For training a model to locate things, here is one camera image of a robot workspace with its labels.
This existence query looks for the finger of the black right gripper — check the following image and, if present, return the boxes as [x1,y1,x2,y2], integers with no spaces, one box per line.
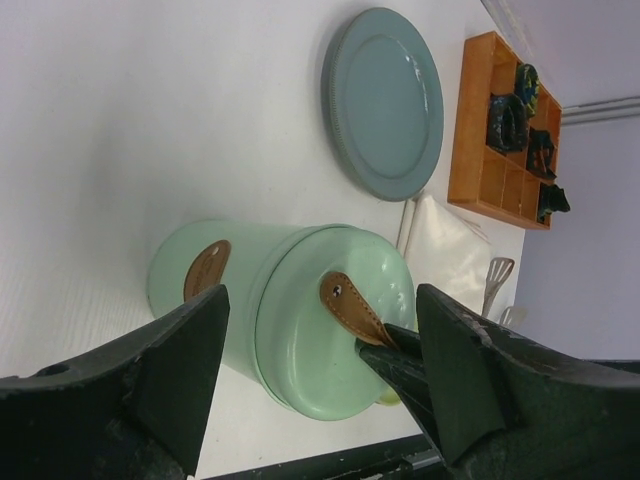
[356,324,449,465]

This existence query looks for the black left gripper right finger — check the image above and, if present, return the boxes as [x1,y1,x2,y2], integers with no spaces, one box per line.
[416,284,639,479]

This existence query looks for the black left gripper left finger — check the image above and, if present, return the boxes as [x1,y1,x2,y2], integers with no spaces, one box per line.
[1,285,230,479]

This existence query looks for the mint lid with brown handle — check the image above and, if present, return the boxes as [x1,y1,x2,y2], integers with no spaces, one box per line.
[254,225,416,421]

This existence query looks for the steel serving tongs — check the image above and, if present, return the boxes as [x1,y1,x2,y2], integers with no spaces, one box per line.
[481,257,528,330]

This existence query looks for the lime green round lid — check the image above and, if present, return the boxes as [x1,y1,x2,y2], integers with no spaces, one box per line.
[377,388,401,406]

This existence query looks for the mint green cup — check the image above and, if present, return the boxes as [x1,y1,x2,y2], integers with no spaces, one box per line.
[147,220,319,319]

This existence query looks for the white folded cloth napkin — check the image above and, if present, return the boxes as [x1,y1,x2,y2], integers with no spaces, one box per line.
[396,193,492,313]

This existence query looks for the dark rolled item right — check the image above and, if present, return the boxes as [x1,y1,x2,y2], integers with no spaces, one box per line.
[537,184,571,223]

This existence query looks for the wooden compartment tray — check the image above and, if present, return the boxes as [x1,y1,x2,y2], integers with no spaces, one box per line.
[447,32,553,230]

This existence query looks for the dark rolled item left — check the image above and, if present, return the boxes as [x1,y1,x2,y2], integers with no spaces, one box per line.
[486,93,528,154]

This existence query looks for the blue-grey ceramic plate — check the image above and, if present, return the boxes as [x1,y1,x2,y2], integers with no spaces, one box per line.
[322,7,444,202]

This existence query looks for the dark rolled item far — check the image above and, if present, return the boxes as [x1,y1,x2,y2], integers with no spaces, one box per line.
[514,63,540,118]

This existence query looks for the aluminium frame post right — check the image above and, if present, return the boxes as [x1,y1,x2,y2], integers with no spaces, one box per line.
[561,96,639,125]

